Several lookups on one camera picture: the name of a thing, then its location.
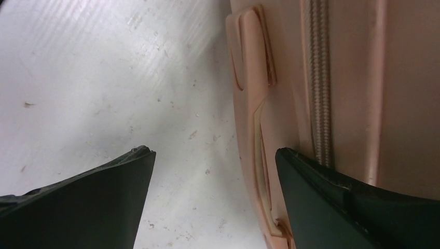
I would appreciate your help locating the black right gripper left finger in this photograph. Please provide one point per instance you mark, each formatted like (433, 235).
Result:
(100, 208)

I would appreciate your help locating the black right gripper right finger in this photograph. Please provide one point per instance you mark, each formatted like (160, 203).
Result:
(328, 209)

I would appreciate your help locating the pink hard-shell suitcase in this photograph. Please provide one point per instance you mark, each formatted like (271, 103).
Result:
(352, 85)

